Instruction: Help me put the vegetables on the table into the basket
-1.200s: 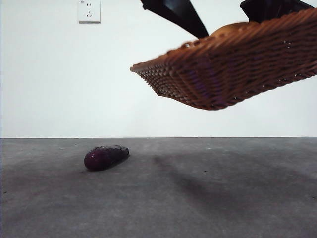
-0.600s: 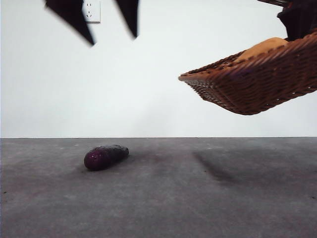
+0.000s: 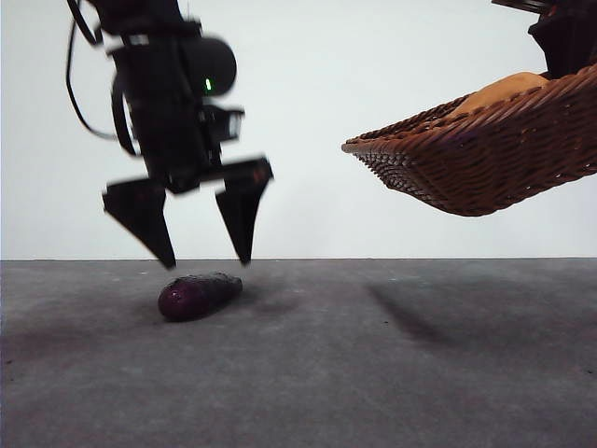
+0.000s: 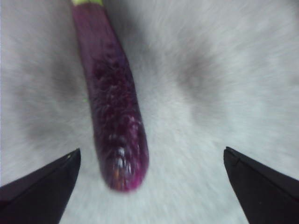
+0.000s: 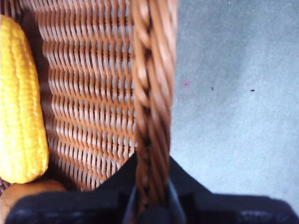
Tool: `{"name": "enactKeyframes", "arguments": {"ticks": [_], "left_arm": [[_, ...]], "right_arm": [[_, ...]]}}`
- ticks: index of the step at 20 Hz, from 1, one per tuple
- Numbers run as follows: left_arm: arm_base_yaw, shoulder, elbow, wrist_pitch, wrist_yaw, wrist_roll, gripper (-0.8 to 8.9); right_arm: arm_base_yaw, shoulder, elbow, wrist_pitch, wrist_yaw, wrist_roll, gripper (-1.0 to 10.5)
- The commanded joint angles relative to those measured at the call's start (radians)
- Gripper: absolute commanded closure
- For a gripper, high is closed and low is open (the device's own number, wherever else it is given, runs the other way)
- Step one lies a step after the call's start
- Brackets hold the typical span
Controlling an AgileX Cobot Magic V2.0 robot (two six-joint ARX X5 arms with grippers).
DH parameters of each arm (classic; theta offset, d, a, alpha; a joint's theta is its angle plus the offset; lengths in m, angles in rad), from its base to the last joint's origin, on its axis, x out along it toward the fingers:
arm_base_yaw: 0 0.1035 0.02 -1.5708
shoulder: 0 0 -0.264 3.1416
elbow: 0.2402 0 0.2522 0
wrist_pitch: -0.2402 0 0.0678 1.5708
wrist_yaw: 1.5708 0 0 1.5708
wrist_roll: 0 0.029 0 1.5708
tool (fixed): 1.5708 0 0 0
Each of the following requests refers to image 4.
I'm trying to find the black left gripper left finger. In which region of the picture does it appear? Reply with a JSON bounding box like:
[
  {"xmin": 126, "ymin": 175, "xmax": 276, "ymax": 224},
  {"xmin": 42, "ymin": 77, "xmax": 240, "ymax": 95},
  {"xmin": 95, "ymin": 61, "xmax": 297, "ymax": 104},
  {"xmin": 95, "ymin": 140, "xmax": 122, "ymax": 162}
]
[{"xmin": 0, "ymin": 147, "xmax": 82, "ymax": 224}]

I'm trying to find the purple eggplant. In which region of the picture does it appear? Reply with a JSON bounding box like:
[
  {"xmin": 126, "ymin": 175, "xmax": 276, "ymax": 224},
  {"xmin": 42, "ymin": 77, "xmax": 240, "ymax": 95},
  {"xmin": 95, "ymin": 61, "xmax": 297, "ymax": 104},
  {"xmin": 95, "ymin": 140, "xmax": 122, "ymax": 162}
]
[{"xmin": 71, "ymin": 0, "xmax": 150, "ymax": 193}]

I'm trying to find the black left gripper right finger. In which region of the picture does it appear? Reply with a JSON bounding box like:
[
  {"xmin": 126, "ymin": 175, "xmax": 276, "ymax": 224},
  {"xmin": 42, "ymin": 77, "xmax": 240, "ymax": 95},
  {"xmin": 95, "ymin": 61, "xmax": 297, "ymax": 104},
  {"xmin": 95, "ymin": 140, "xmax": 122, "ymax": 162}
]
[{"xmin": 223, "ymin": 146, "xmax": 299, "ymax": 224}]

